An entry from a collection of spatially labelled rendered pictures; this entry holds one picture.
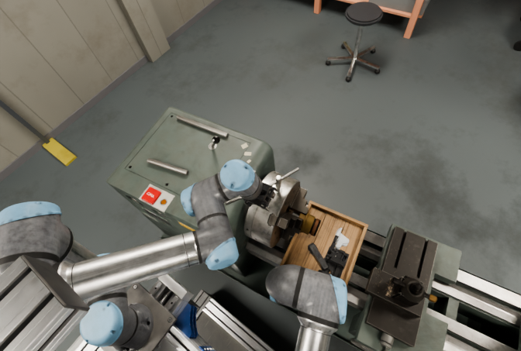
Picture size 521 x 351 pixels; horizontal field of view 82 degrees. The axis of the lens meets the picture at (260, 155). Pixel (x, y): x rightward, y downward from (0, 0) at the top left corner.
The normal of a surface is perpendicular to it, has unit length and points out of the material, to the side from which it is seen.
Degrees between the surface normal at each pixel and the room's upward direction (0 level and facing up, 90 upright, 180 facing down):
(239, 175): 15
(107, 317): 8
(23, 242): 32
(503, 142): 0
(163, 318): 0
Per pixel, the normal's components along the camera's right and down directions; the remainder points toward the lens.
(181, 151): -0.10, -0.53
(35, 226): 0.68, -0.58
